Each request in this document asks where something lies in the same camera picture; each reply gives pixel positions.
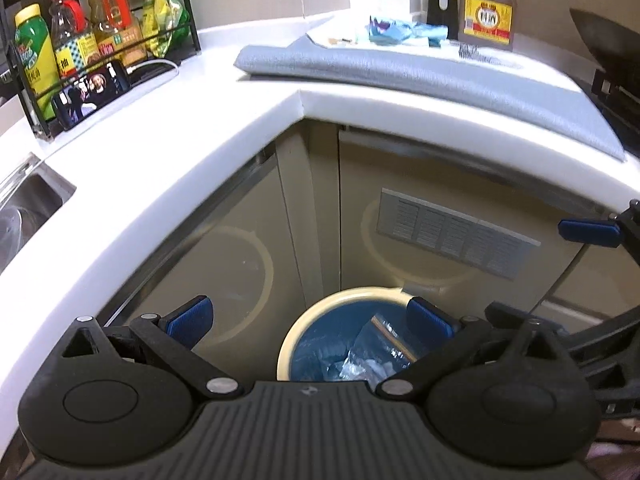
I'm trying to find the blue wrapper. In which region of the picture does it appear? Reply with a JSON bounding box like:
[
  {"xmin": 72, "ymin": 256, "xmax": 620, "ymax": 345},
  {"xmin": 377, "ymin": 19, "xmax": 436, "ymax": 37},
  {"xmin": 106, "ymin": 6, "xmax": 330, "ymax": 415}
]
[{"xmin": 368, "ymin": 18, "xmax": 448, "ymax": 47}]

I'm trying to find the white charging cable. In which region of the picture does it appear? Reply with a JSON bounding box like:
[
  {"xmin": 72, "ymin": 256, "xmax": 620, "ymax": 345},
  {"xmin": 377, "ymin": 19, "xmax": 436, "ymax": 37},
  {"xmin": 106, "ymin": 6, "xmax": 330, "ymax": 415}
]
[{"xmin": 121, "ymin": 58, "xmax": 180, "ymax": 86}]

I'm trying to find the yellow green snack bag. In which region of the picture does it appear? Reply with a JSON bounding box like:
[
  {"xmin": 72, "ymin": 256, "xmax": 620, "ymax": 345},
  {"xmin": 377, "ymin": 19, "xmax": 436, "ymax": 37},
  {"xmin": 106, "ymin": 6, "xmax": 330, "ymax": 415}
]
[{"xmin": 141, "ymin": 0, "xmax": 190, "ymax": 58}]

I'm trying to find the red cap vinegar bottle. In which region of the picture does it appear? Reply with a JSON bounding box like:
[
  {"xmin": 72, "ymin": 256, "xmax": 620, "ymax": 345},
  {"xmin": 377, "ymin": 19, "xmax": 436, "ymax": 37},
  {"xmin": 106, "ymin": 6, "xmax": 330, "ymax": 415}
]
[{"xmin": 49, "ymin": 0, "xmax": 101, "ymax": 78}]

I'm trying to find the grey dish mat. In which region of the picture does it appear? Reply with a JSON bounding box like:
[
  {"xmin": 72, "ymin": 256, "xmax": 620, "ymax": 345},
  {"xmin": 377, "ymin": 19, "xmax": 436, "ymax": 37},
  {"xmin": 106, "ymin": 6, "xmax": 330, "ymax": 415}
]
[{"xmin": 234, "ymin": 36, "xmax": 625, "ymax": 160}]

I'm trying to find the smartphone showing video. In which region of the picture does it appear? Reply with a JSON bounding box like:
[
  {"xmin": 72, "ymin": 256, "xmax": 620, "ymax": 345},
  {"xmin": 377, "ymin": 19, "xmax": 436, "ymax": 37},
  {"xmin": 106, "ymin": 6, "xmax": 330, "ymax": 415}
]
[{"xmin": 51, "ymin": 60, "xmax": 131, "ymax": 131}]

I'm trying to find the black wok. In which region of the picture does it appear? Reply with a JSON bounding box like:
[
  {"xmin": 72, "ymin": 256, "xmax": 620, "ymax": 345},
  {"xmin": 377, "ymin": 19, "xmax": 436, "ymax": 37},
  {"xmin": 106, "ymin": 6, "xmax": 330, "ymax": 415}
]
[{"xmin": 570, "ymin": 9, "xmax": 640, "ymax": 80}]

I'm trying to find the cooking wine jug yellow label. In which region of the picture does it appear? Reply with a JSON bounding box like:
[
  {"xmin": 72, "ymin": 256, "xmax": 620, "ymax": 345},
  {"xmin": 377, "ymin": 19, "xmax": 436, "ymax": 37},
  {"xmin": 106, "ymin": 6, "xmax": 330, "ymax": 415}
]
[{"xmin": 458, "ymin": 0, "xmax": 516, "ymax": 51}]

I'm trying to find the steel sink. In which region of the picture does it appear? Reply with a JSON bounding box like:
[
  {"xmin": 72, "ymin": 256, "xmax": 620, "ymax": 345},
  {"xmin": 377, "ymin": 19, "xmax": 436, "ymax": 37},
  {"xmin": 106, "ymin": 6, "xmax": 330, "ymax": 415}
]
[{"xmin": 0, "ymin": 154, "xmax": 76, "ymax": 271}]

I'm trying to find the cream trash bin blue liner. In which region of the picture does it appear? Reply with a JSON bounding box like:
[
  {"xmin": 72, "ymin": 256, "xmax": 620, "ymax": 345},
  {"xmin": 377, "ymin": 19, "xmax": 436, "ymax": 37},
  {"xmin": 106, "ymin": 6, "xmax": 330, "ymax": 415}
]
[{"xmin": 277, "ymin": 287, "xmax": 441, "ymax": 388}]

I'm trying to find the dark soy sauce dispenser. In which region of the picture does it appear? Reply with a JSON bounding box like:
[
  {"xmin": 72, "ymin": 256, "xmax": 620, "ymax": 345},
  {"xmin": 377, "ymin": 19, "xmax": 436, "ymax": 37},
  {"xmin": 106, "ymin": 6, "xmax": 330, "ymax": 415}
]
[{"xmin": 426, "ymin": 0, "xmax": 459, "ymax": 40}]

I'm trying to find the black gas stove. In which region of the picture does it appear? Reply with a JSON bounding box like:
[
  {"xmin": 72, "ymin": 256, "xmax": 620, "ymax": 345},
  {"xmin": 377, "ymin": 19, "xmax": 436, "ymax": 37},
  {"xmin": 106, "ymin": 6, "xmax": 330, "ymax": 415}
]
[{"xmin": 576, "ymin": 70, "xmax": 640, "ymax": 157}]

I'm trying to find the green yellow sauce bottle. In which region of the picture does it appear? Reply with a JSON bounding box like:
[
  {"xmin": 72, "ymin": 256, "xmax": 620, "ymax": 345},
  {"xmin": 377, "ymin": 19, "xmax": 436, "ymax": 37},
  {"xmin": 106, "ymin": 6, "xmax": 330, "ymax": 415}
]
[{"xmin": 14, "ymin": 3, "xmax": 60, "ymax": 120}]

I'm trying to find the cooking oil bottle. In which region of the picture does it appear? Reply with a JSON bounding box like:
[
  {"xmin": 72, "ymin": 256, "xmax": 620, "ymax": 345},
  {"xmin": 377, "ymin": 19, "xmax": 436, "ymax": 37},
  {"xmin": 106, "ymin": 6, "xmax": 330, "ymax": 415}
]
[{"xmin": 89, "ymin": 0, "xmax": 146, "ymax": 67}]

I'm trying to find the black wire spice rack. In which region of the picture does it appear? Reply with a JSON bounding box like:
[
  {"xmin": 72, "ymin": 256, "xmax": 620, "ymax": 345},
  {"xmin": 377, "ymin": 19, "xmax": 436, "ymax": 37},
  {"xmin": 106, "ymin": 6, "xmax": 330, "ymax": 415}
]
[{"xmin": 1, "ymin": 0, "xmax": 202, "ymax": 141}]

